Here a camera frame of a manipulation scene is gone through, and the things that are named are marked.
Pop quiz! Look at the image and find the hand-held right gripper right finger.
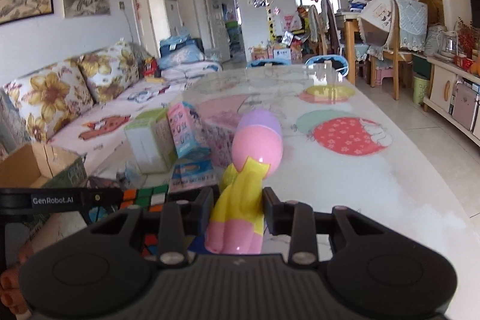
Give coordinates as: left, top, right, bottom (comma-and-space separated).
262, 188, 379, 264

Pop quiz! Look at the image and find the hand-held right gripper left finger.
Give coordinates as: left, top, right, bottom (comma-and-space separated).
89, 187, 221, 266

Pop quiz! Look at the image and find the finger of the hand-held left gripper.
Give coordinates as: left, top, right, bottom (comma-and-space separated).
82, 189, 124, 210

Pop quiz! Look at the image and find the pink yellow plastic toy figure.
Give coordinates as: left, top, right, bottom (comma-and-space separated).
204, 109, 284, 255

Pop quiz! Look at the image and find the multicolour puzzle cube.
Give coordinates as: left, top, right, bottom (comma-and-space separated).
120, 184, 170, 257

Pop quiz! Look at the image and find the light pink patterned box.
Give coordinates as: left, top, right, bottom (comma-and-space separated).
202, 119, 241, 168

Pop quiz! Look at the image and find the pink box with cartoon figures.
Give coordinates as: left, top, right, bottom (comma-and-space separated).
167, 101, 211, 159

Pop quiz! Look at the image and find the person's left hand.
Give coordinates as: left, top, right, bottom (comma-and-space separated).
0, 241, 36, 316

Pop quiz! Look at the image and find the green box at edge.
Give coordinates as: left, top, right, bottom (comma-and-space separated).
0, 143, 88, 231

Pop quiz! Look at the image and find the flat blue box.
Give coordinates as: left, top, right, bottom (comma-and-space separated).
170, 158, 215, 193

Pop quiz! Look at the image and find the green white carton box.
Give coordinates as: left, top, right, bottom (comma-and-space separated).
124, 109, 178, 174

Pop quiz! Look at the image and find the cartoon print tablecloth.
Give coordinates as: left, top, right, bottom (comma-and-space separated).
49, 63, 480, 320

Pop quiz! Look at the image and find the sofa with cartoon cover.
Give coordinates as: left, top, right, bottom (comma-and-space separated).
0, 40, 226, 193

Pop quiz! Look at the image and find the floral cushion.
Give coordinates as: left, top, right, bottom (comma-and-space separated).
2, 59, 94, 144
77, 38, 145, 103

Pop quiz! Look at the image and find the blue chair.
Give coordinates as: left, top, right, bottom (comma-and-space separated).
304, 55, 350, 75
245, 59, 292, 69

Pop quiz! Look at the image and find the stack of folded blue bedding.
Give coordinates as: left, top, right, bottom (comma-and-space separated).
159, 37, 205, 70

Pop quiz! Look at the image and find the pink plastic stool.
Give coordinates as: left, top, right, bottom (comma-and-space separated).
373, 67, 395, 86

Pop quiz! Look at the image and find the white red plastic bag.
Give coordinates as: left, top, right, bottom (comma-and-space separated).
281, 14, 303, 32

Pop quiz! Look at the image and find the green waste bin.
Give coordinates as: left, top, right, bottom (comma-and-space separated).
412, 74, 431, 105

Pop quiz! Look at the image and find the wooden dining table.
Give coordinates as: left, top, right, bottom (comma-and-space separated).
342, 12, 376, 85

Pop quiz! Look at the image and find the cream sideboard cabinet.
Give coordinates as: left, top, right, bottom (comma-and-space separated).
424, 55, 480, 149

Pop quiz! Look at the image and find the silver box appliance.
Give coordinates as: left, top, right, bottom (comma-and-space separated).
452, 82, 480, 132

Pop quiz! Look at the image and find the cartoon print cardboard box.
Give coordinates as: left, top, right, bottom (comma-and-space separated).
358, 0, 399, 47

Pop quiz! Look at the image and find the teal lace cover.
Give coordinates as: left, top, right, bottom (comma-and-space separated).
392, 0, 428, 53

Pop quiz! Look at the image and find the glass jar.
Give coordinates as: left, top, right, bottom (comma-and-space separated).
439, 31, 460, 58

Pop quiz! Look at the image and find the red flower bouquet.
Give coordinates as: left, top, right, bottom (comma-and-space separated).
457, 18, 478, 58

